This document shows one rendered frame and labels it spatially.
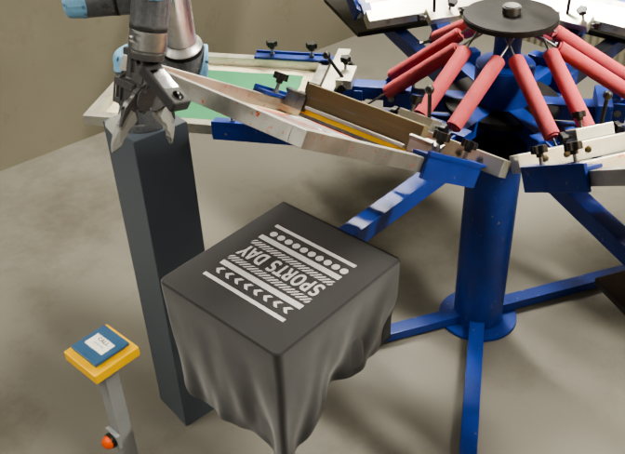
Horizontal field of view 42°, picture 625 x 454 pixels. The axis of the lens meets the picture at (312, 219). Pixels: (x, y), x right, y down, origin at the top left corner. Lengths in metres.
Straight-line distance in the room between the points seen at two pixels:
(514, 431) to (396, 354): 0.56
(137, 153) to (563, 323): 1.96
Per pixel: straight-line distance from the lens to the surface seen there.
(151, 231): 2.51
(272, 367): 2.00
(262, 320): 2.05
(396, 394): 3.15
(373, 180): 4.30
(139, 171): 2.39
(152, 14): 1.62
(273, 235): 2.32
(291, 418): 2.16
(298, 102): 2.33
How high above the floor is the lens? 2.33
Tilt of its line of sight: 35 degrees down
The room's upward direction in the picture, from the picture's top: 2 degrees counter-clockwise
